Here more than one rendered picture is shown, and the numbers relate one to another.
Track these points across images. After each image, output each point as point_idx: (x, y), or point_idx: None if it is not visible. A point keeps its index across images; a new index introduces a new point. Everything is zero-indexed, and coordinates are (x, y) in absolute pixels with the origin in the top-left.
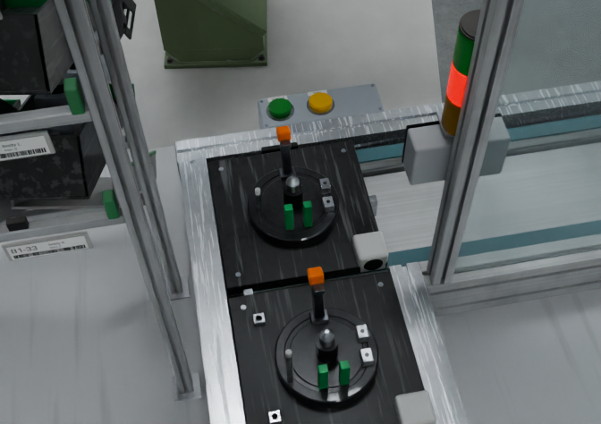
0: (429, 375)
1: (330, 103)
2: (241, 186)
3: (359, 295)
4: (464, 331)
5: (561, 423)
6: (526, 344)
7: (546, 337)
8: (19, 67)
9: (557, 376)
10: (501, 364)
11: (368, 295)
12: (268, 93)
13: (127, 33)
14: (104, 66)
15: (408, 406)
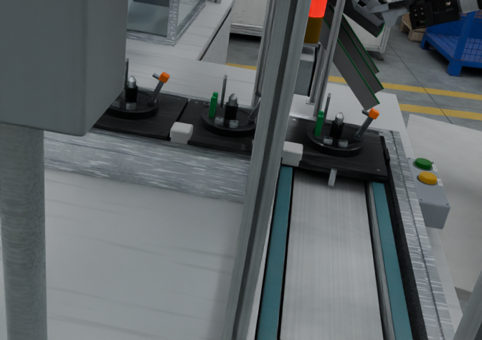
0: (200, 149)
1: (424, 178)
2: None
3: None
4: (233, 217)
5: (147, 227)
6: (209, 236)
7: (209, 247)
8: None
9: (178, 239)
10: (201, 222)
11: None
12: (468, 211)
13: (412, 23)
14: (379, 5)
15: (184, 125)
